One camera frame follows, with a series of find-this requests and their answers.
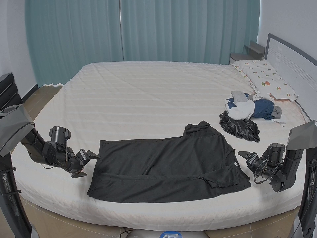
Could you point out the black shiny garment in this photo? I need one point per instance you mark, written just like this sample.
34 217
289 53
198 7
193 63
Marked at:
241 129

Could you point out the black T-shirt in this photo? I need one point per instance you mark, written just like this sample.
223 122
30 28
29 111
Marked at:
161 162

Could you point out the white printed pillow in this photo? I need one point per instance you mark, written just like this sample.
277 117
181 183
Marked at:
265 79

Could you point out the grey bedside table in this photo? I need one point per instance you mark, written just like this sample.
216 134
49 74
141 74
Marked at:
252 49

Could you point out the bed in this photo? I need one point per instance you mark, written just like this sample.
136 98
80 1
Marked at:
148 95

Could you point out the blue-green curtain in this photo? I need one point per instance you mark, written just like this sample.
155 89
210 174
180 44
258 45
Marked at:
188 23
74 33

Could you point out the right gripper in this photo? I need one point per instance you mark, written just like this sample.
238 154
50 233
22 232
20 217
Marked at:
257 165

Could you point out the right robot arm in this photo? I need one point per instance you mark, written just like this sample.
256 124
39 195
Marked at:
289 167

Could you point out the black chest of drawers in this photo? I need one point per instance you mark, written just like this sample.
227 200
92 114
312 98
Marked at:
8 90

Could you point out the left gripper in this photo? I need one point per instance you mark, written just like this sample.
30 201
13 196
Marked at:
78 161

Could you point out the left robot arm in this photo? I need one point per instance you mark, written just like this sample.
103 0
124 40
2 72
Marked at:
14 128

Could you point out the pile of clothes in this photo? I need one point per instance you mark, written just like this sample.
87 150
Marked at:
241 110

